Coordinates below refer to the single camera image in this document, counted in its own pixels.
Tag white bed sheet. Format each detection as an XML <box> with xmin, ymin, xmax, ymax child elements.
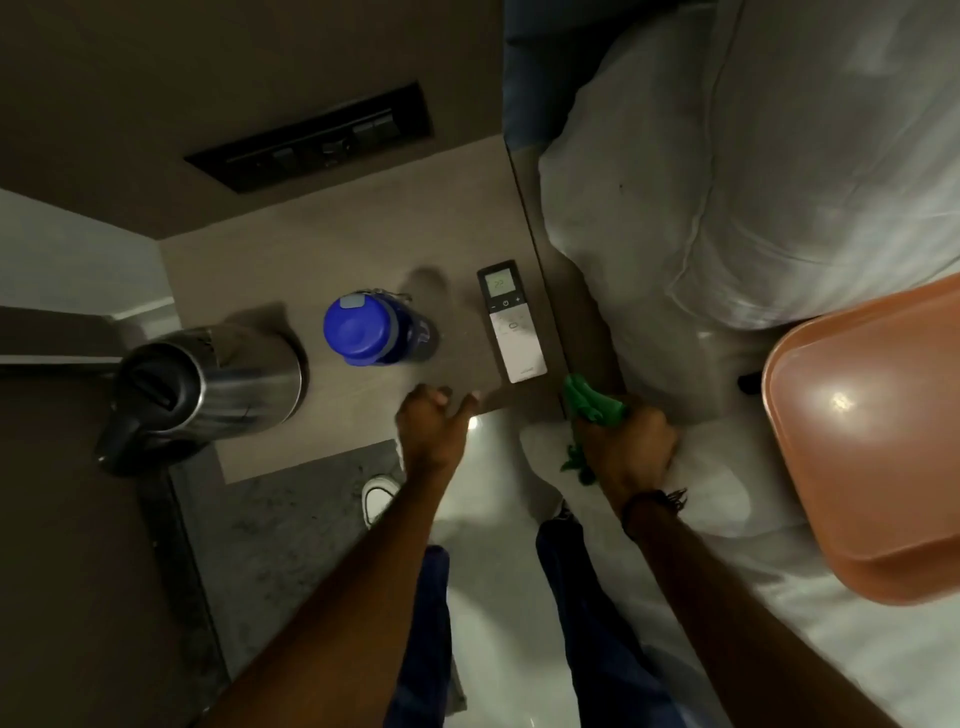
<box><xmin>516</xmin><ymin>300</ymin><xmax>960</xmax><ymax>728</ymax></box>

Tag green cleaning cloth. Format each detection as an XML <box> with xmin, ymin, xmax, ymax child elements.
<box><xmin>559</xmin><ymin>373</ymin><xmax>629</xmax><ymax>486</ymax></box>

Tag person's right hand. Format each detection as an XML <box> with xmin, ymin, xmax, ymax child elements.
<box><xmin>578</xmin><ymin>408</ymin><xmax>681</xmax><ymax>513</ymax></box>

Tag person's left forearm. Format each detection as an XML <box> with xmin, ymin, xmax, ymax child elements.
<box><xmin>196</xmin><ymin>461</ymin><xmax>460</xmax><ymax>728</ymax></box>

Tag person's leg blue jeans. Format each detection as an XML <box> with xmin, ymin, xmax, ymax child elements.
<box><xmin>535</xmin><ymin>498</ymin><xmax>700</xmax><ymax>728</ymax></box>
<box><xmin>393</xmin><ymin>543</ymin><xmax>468</xmax><ymax>728</ymax></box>

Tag blue water bottle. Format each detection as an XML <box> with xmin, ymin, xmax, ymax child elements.
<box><xmin>323</xmin><ymin>288</ymin><xmax>439</xmax><ymax>368</ymax></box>

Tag person's right forearm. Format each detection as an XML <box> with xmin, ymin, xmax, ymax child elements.
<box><xmin>621</xmin><ymin>491</ymin><xmax>835</xmax><ymax>728</ymax></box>

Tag steel electric kettle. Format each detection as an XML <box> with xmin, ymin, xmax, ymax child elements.
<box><xmin>93</xmin><ymin>324</ymin><xmax>309</xmax><ymax>477</ymax></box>

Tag person's right leg blue jeans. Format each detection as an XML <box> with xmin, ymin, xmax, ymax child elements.
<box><xmin>535</xmin><ymin>498</ymin><xmax>700</xmax><ymax>728</ymax></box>

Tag white shoe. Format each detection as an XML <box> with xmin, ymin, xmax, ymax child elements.
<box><xmin>361</xmin><ymin>474</ymin><xmax>403</xmax><ymax>528</ymax></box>

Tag black wall switch panel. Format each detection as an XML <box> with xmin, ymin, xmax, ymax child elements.
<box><xmin>183</xmin><ymin>81</ymin><xmax>435</xmax><ymax>196</ymax></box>

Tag orange plastic tray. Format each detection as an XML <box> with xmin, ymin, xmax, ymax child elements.
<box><xmin>761</xmin><ymin>272</ymin><xmax>960</xmax><ymax>607</ymax></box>

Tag person's left hand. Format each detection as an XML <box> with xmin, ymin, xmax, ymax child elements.
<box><xmin>395</xmin><ymin>383</ymin><xmax>482</xmax><ymax>479</ymax></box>

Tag white remote control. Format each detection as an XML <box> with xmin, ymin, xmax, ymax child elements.
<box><xmin>476</xmin><ymin>258</ymin><xmax>548</xmax><ymax>385</ymax></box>

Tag white pillow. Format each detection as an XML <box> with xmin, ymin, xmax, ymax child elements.
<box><xmin>537</xmin><ymin>0</ymin><xmax>960</xmax><ymax>333</ymax></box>

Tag black wrist thread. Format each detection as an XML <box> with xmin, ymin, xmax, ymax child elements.
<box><xmin>619</xmin><ymin>486</ymin><xmax>689</xmax><ymax>526</ymax></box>

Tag person's left leg blue jeans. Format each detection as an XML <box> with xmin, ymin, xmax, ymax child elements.
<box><xmin>393</xmin><ymin>543</ymin><xmax>468</xmax><ymax>728</ymax></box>

